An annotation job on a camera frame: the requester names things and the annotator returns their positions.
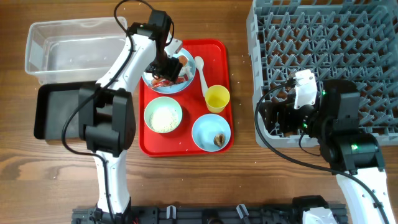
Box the red snack wrapper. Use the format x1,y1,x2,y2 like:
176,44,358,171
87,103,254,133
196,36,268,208
151,66,193,88

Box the green bowl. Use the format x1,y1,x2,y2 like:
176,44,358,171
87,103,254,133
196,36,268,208
144,96,182,133

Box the white rice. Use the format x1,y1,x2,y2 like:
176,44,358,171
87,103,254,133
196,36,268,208
150,107,178,133

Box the yellow plastic cup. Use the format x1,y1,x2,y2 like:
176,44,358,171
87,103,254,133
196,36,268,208
205,85,230,113

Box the brown food scrap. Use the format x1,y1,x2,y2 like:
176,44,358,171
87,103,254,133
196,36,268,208
213,133,226,148

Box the light blue bowl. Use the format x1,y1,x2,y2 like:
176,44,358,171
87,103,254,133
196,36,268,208
192,114,232,152

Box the orange carrot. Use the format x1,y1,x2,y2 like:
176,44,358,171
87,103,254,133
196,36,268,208
178,55,188,67

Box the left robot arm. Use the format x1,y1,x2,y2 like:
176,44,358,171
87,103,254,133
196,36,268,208
78,9,182,223

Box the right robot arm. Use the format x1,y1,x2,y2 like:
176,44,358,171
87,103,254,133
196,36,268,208
255,80,396,223

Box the grey dishwasher rack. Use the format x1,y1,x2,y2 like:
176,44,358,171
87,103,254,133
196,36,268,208
246,0,397,146

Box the black waste tray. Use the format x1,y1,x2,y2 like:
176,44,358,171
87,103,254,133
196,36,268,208
34,82,95,141

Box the light blue plate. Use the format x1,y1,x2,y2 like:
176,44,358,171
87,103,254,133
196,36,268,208
142,48,196,94

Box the white plastic spoon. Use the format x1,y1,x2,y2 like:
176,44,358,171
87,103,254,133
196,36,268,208
194,56,208,97

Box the red plastic tray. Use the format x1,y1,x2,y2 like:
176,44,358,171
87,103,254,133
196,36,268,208
137,39,229,157

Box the clear plastic bin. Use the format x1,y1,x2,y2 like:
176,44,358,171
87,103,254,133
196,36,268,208
24,17,126,85

